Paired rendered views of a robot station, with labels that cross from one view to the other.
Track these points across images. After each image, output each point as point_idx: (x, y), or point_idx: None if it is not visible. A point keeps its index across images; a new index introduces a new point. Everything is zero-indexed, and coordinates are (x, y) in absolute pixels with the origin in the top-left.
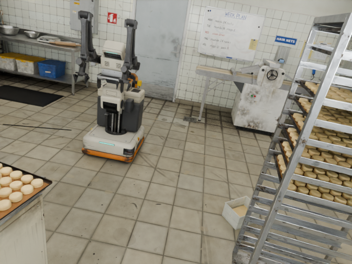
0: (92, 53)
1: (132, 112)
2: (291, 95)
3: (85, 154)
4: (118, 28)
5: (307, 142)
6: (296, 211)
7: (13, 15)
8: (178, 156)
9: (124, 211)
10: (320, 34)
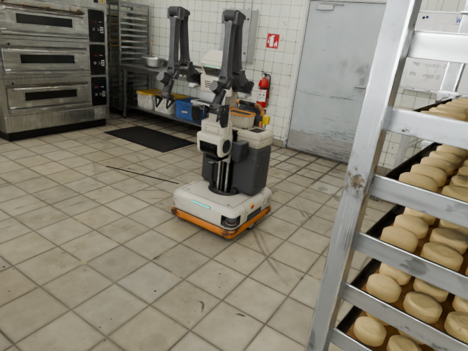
0: (186, 68)
1: (246, 163)
2: (444, 96)
3: (177, 216)
4: (279, 54)
5: (380, 189)
6: None
7: (163, 46)
8: (318, 246)
9: (180, 310)
10: None
